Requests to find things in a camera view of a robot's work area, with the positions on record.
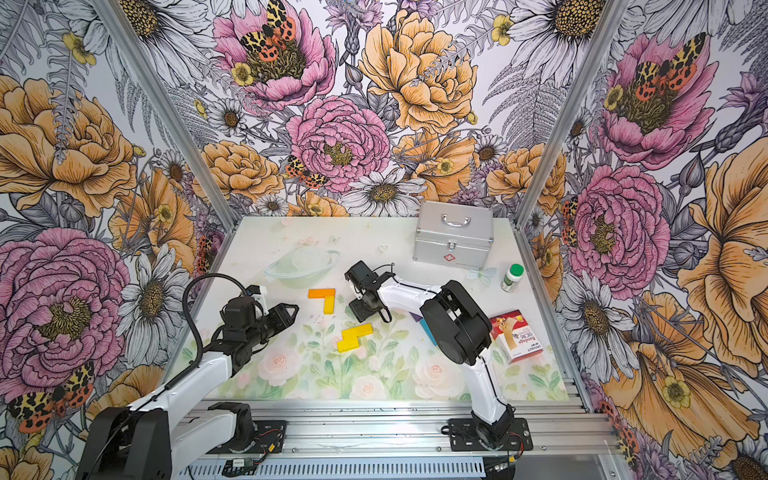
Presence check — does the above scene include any yellow long block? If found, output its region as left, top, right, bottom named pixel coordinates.
left=337, top=337, right=360, bottom=353
left=342, top=324, right=374, bottom=340

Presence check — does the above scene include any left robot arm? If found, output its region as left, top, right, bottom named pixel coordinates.
left=75, top=296, right=299, bottom=479

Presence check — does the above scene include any aluminium rail frame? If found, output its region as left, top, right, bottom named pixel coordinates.
left=174, top=399, right=631, bottom=479

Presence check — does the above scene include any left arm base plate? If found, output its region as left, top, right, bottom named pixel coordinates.
left=209, top=420, right=287, bottom=455

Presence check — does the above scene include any clear glass bowl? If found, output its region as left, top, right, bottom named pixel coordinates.
left=264, top=246, right=340, bottom=289

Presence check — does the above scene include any silver metal case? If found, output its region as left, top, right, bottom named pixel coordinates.
left=413, top=201, right=494, bottom=269

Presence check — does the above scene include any teal block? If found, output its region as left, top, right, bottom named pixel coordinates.
left=419, top=318, right=437, bottom=346

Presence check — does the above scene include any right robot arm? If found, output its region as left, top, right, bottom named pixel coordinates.
left=344, top=261, right=515, bottom=450

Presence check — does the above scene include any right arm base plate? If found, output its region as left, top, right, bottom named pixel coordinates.
left=441, top=418, right=534, bottom=453

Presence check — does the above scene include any red bandage box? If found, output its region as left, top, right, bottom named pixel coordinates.
left=491, top=310, right=543, bottom=364

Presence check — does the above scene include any orange block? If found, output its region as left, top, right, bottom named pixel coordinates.
left=308, top=288, right=335, bottom=299

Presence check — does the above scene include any yellow small block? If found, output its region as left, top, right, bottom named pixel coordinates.
left=323, top=296, right=335, bottom=315

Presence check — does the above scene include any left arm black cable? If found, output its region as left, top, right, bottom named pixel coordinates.
left=181, top=273, right=250, bottom=361

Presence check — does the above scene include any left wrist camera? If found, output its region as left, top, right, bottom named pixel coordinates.
left=248, top=285, right=268, bottom=310

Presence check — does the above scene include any white green-capped bottle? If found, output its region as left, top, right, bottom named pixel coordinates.
left=500, top=263, right=525, bottom=292

